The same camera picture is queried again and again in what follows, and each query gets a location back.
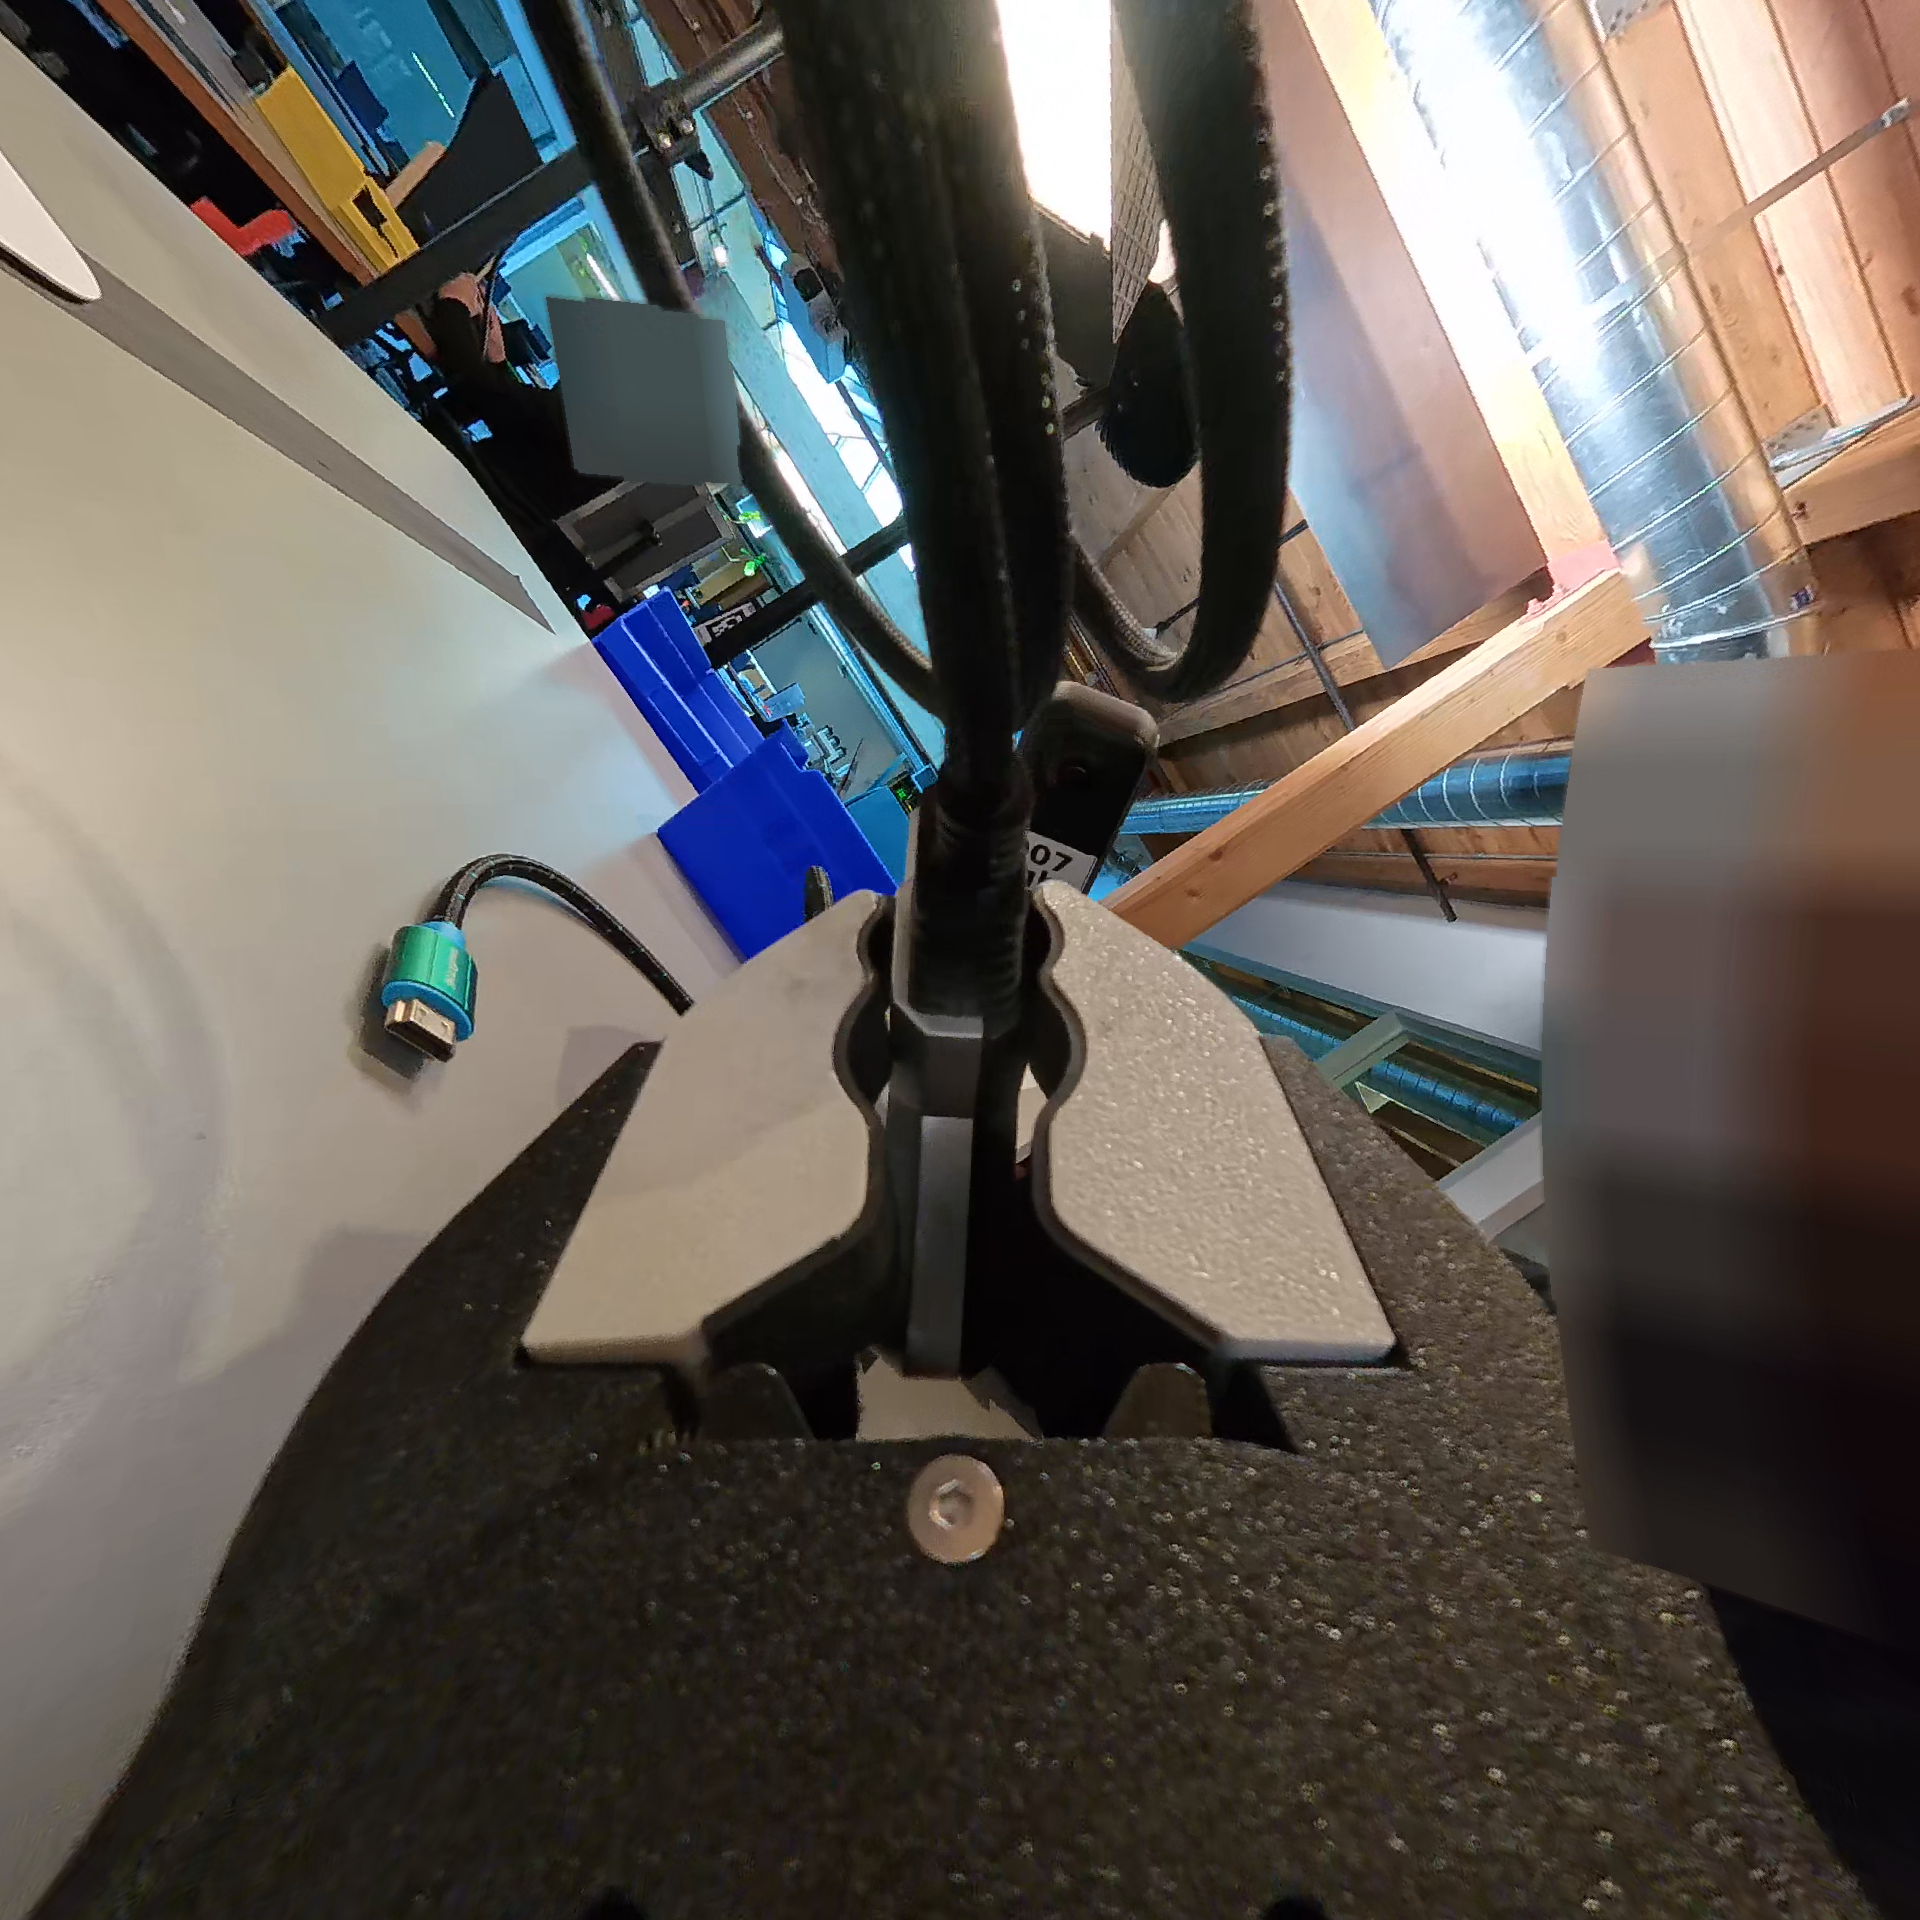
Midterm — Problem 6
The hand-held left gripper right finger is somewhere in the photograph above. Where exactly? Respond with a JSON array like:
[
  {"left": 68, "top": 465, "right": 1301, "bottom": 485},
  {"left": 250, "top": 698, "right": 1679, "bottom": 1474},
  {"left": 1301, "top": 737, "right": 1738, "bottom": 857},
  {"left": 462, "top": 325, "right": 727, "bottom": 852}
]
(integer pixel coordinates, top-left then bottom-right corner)
[{"left": 1025, "top": 880, "right": 1395, "bottom": 1438}]

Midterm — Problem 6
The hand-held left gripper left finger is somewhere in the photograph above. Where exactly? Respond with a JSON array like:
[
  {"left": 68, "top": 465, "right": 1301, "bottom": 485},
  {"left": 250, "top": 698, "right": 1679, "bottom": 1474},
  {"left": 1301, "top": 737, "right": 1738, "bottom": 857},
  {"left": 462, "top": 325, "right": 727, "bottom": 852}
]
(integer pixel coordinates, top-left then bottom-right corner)
[{"left": 519, "top": 887, "right": 902, "bottom": 1438}]

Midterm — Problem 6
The black braided cable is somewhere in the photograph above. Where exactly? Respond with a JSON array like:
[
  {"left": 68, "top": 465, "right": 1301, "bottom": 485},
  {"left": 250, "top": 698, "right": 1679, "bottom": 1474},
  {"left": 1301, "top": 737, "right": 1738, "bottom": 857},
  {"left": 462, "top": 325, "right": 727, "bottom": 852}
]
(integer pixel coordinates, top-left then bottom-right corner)
[{"left": 534, "top": 0, "right": 1297, "bottom": 1018}]

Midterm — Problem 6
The green plug braided cable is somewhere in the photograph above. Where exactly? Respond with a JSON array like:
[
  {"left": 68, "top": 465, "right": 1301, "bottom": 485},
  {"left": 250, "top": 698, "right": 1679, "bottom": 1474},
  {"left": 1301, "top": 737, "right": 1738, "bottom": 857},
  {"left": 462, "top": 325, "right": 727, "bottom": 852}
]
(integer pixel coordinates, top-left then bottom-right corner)
[{"left": 380, "top": 857, "right": 693, "bottom": 1060}]

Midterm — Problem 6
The white studio light panel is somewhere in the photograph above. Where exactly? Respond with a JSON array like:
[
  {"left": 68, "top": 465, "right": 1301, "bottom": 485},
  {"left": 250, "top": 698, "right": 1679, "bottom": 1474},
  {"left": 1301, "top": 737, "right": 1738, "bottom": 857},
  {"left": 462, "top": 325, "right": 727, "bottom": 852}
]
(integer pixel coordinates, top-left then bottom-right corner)
[{"left": 987, "top": 0, "right": 1202, "bottom": 490}]

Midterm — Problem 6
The wood-framed black panel stand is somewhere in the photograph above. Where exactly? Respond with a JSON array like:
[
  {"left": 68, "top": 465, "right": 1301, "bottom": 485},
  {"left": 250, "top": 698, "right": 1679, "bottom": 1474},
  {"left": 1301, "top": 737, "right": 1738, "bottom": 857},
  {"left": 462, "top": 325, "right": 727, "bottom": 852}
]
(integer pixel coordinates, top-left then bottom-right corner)
[{"left": 0, "top": 151, "right": 101, "bottom": 308}]

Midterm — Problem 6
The silver ceiling duct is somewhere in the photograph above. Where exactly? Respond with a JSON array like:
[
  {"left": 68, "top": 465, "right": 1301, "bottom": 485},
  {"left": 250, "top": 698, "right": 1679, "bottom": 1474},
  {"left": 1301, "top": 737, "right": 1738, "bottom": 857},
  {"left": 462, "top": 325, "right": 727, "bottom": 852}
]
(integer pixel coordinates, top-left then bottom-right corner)
[{"left": 1369, "top": 0, "right": 1825, "bottom": 665}]

